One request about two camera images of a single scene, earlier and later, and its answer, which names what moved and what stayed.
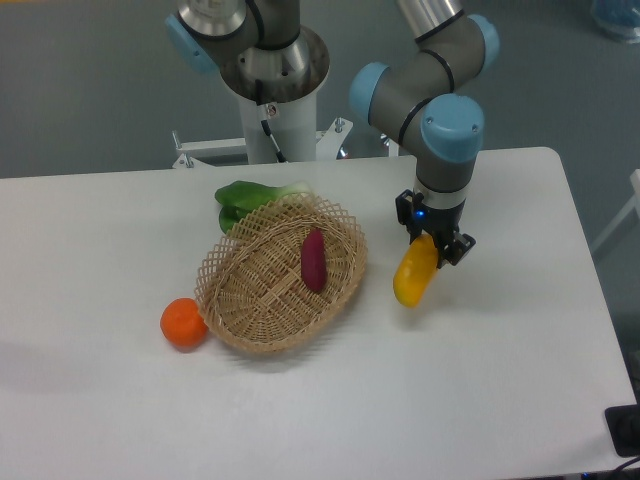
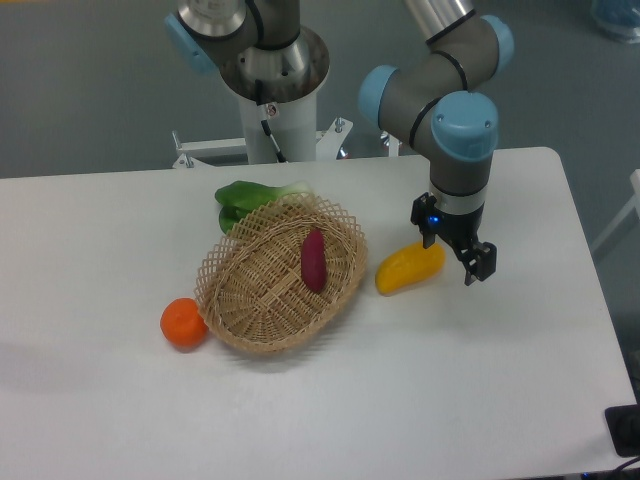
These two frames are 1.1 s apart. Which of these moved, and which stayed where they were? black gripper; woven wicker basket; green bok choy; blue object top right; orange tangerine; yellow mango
Moved: yellow mango; black gripper
Stayed: blue object top right; woven wicker basket; orange tangerine; green bok choy
